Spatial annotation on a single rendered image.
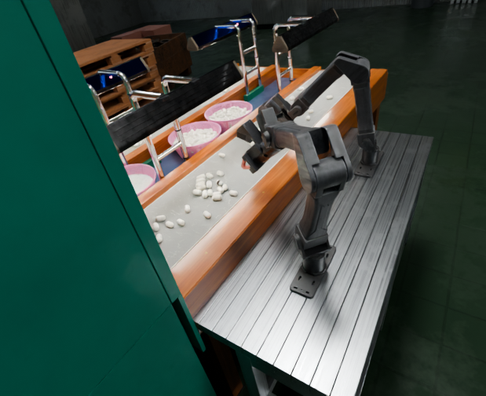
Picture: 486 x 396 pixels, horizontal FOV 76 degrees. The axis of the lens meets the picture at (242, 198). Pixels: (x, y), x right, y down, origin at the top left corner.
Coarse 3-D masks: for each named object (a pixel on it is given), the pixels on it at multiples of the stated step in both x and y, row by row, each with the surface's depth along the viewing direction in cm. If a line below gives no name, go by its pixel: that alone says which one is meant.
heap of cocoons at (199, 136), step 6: (186, 132) 162; (192, 132) 162; (198, 132) 159; (204, 132) 159; (210, 132) 158; (216, 132) 157; (186, 138) 160; (192, 138) 159; (198, 138) 155; (204, 138) 155; (210, 138) 153; (174, 144) 154; (186, 144) 151; (192, 144) 152; (198, 144) 151
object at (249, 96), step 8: (216, 24) 183; (224, 24) 180; (232, 24) 177; (240, 32) 178; (240, 40) 180; (256, 40) 191; (240, 48) 182; (256, 48) 194; (240, 56) 185; (256, 56) 197; (256, 64) 200; (248, 72) 194; (256, 88) 207; (248, 96) 199
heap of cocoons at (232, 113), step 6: (228, 108) 178; (234, 108) 180; (240, 108) 176; (246, 108) 176; (216, 114) 177; (222, 114) 174; (228, 114) 173; (234, 114) 172; (240, 114) 171; (216, 120) 168; (222, 120) 166; (228, 126) 164
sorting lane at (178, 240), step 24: (288, 96) 181; (336, 96) 171; (312, 120) 152; (240, 144) 144; (216, 168) 130; (240, 168) 128; (264, 168) 125; (168, 192) 121; (192, 192) 119; (240, 192) 115; (168, 216) 110; (192, 216) 108; (216, 216) 106; (168, 240) 100; (192, 240) 98; (168, 264) 92
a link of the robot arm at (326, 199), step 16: (320, 160) 63; (336, 160) 63; (320, 176) 62; (336, 176) 62; (320, 192) 64; (336, 192) 67; (320, 208) 71; (304, 224) 80; (320, 224) 76; (304, 240) 82; (320, 240) 83
